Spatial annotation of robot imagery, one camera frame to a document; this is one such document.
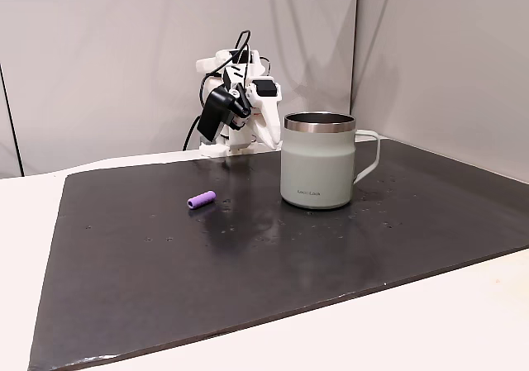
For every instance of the purple pen grip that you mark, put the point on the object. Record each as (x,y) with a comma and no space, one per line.
(201,200)

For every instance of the black camera box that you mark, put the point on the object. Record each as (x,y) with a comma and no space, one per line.
(213,112)

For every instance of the black table mat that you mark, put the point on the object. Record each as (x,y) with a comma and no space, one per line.
(248,284)

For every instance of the pale green steel mug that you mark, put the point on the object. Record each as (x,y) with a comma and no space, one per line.
(314,168)

